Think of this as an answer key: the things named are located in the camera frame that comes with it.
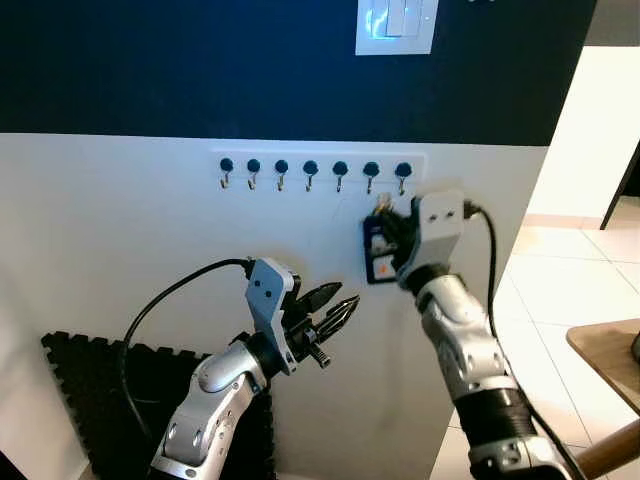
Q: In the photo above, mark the white key hook rack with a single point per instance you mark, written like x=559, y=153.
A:
x=295, y=156

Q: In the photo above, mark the black door frame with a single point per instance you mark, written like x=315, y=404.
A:
x=625, y=180

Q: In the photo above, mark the wooden table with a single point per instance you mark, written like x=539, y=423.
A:
x=610, y=350

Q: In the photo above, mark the white light switch plate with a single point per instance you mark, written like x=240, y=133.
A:
x=395, y=42

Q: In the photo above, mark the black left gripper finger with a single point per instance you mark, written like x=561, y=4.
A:
x=322, y=296
x=340, y=315

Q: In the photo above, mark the key bunch with black fob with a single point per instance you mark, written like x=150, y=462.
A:
x=380, y=262

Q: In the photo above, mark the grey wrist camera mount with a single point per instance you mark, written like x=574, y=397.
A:
x=440, y=225
x=268, y=295

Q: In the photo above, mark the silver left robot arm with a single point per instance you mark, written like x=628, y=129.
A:
x=210, y=400

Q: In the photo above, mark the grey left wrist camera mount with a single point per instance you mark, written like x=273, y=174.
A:
x=268, y=295

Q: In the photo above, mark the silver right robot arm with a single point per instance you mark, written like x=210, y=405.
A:
x=460, y=330

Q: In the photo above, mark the black knob metal hook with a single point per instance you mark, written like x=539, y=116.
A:
x=310, y=167
x=403, y=170
x=340, y=168
x=253, y=166
x=371, y=169
x=281, y=167
x=227, y=166

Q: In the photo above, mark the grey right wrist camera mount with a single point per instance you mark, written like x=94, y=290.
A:
x=440, y=225

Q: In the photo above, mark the black foam mat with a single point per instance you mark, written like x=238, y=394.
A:
x=90, y=400

